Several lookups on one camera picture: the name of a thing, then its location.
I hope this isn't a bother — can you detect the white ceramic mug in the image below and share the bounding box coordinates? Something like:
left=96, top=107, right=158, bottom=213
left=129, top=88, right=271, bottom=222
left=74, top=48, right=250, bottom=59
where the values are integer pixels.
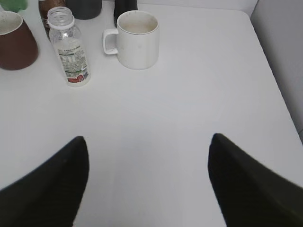
left=102, top=10, right=160, bottom=70

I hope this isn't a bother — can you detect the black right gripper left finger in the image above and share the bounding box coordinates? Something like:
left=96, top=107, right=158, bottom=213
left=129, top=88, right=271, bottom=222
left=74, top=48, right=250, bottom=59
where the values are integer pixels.
left=0, top=136, right=89, bottom=227

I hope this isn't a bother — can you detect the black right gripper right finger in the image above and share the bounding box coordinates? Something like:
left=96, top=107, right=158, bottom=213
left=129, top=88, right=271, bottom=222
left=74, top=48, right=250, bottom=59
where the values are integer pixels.
left=207, top=133, right=303, bottom=227

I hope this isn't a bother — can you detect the clear plastic milk bottle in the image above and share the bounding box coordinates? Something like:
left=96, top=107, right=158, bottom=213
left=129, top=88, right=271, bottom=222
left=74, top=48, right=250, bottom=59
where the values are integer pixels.
left=47, top=7, right=91, bottom=87

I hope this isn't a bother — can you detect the red ceramic mug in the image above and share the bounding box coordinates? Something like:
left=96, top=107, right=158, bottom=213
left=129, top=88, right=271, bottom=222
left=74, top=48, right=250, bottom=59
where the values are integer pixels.
left=0, top=11, right=39, bottom=70

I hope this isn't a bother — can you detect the dark grey ceramic mug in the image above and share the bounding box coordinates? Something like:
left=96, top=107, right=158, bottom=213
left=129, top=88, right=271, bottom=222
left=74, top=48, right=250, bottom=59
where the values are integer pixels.
left=65, top=0, right=102, bottom=20

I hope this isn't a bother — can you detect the green soda bottle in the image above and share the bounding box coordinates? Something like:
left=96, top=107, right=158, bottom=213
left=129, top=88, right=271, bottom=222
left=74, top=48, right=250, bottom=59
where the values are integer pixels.
left=10, top=0, right=28, bottom=12

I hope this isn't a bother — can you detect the brown coffee drink bottle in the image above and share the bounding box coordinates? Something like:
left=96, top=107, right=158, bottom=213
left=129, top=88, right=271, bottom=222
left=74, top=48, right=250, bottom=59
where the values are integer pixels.
left=38, top=0, right=66, bottom=38

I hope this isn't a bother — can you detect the dark cola bottle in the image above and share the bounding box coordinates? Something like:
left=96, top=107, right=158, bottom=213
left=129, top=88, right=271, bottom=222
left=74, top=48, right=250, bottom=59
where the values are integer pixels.
left=114, top=0, right=138, bottom=26

